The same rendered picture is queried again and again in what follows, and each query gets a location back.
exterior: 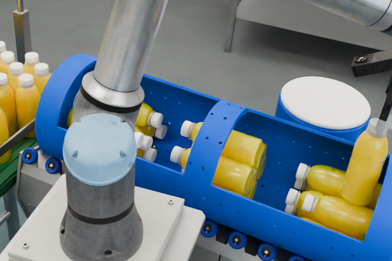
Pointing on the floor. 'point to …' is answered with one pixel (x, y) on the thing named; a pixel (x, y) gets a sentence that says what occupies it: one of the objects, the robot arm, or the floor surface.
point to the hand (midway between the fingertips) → (378, 124)
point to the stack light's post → (22, 34)
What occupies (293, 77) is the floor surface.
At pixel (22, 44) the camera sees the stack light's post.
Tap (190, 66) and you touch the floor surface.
